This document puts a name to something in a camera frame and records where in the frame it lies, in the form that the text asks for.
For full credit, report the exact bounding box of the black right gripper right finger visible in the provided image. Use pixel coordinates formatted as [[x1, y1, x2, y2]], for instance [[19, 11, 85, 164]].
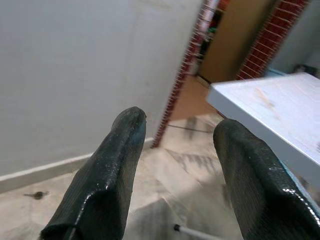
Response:
[[212, 118, 320, 240]]

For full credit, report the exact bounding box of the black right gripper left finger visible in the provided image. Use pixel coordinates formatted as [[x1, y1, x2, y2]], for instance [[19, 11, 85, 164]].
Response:
[[39, 106, 148, 240]]

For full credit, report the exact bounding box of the white baseboard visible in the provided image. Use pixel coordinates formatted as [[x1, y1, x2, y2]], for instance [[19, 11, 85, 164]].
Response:
[[0, 136, 157, 195]]

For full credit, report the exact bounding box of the small dark metal piece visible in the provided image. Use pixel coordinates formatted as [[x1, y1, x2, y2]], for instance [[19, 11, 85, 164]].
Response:
[[23, 191, 50, 201]]

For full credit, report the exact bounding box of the white rod with black tip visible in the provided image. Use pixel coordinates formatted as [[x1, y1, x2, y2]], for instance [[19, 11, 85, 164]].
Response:
[[173, 223, 218, 240]]

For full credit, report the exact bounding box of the white table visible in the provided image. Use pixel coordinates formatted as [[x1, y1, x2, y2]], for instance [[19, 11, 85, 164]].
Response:
[[207, 73, 320, 193]]

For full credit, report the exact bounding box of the brown wooden door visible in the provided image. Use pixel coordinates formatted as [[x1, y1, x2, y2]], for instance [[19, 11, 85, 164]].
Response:
[[198, 0, 277, 83]]

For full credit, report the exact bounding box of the wide red brick pillar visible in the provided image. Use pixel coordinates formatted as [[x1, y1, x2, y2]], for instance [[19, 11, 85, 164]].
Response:
[[236, 0, 310, 81]]

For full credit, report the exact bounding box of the thin red brick wall edge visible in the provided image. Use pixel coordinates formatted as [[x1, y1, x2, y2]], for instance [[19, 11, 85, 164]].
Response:
[[151, 0, 218, 150]]

